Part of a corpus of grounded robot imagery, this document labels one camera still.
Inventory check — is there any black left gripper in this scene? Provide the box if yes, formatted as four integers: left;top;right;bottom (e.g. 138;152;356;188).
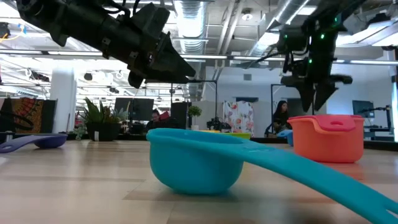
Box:
102;15;197;90

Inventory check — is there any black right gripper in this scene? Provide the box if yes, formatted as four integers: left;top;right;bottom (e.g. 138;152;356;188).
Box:
280;58;354;113

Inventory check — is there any blue plastic measuring cup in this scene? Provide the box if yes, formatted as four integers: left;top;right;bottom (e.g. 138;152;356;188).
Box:
276;129;295;147

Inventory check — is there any green plastic measuring cup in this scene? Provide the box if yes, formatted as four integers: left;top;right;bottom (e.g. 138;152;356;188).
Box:
219;132;252;141

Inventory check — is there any teal plastic measuring cup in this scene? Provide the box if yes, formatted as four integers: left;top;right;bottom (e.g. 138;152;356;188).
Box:
146;128;398;224

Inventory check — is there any purple plastic measuring cup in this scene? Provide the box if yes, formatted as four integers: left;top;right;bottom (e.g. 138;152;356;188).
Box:
0;133;68;154

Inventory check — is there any person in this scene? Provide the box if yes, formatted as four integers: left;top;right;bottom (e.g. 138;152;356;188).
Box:
272;100;292;135
145;108;165;131

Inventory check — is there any black equipment box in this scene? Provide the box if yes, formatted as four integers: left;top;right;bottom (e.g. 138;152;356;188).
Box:
170;101;191;129

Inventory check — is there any black computer monitor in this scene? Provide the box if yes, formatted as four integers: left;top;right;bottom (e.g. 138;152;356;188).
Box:
133;98;155;121
114;97;135;121

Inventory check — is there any small plant in white pot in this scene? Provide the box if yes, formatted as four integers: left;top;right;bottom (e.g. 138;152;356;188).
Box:
187;105;203;131

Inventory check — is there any floral fabric screen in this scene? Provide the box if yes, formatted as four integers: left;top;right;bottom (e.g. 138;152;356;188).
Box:
222;100;254;135

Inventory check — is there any green plant in black pot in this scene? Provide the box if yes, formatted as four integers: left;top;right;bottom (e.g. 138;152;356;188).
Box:
74;97;131;142

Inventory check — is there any white square pillar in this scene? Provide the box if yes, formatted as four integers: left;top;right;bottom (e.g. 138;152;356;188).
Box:
49;70;78;134

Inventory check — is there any dark wall screen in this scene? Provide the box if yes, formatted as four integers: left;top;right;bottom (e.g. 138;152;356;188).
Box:
352;100;375;119

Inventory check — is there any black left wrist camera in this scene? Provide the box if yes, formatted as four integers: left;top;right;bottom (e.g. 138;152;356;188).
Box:
130;2;171;34

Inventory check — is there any silver round ventilation duct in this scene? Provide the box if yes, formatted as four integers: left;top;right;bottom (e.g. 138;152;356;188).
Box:
248;0;312;58
172;0;208;56

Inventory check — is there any orange patterned wall hanging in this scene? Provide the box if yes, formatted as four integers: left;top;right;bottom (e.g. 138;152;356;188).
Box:
0;98;57;134

